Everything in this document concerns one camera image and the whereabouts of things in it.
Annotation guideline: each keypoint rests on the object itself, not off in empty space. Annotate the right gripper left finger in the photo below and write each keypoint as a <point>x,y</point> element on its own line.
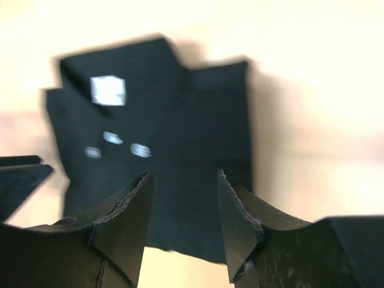
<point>99,247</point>

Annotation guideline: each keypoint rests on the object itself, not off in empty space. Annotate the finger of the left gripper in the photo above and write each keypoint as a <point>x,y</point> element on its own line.
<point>20,176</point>

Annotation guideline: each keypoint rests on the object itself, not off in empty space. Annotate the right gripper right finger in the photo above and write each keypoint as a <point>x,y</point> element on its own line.
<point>266,247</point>

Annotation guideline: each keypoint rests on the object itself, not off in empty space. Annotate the black long sleeve shirt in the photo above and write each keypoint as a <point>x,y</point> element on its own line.
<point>128,110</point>

